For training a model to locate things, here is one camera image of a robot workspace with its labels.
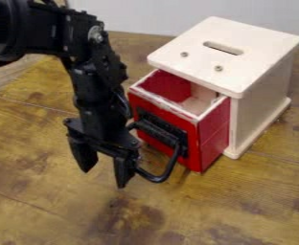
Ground red drawer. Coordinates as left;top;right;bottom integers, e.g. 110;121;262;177
129;70;230;172

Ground black metal drawer handle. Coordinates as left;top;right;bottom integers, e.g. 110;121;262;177
129;107;189;184

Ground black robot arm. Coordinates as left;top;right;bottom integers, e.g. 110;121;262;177
0;0;139;189

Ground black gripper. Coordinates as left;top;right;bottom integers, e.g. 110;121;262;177
66;32;139;189

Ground white wooden box cabinet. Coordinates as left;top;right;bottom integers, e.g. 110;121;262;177
147;16;299;159

